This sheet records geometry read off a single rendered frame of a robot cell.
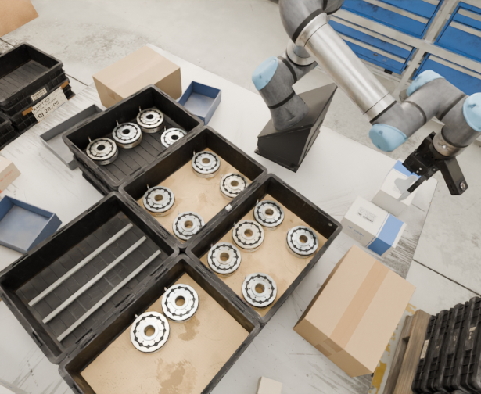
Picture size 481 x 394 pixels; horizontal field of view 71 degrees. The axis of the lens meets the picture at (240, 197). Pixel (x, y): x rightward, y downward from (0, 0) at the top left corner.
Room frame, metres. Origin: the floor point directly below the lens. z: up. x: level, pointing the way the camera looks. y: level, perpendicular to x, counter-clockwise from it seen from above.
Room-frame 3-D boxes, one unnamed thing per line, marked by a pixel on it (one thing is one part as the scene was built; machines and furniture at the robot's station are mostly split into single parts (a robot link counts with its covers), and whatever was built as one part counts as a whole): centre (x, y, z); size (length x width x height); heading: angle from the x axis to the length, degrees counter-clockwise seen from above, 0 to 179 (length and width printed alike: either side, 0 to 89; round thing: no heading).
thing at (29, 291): (0.28, 0.37, 0.87); 0.40 x 0.30 x 0.11; 146
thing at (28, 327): (0.28, 0.37, 0.92); 0.40 x 0.30 x 0.02; 146
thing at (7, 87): (1.35, 1.28, 0.37); 0.40 x 0.30 x 0.45; 156
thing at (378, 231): (0.66, -0.50, 0.75); 0.20 x 0.12 x 0.09; 62
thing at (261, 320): (0.45, -0.10, 0.92); 0.40 x 0.30 x 0.02; 146
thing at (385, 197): (0.86, -0.63, 0.75); 0.20 x 0.12 x 0.09; 151
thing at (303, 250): (0.50, -0.22, 0.86); 0.10 x 0.10 x 0.01
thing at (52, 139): (0.88, 0.68, 0.73); 0.27 x 0.20 x 0.05; 147
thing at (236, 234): (0.49, -0.04, 0.86); 0.10 x 0.10 x 0.01
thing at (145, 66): (1.17, 0.52, 0.78); 0.30 x 0.22 x 0.16; 149
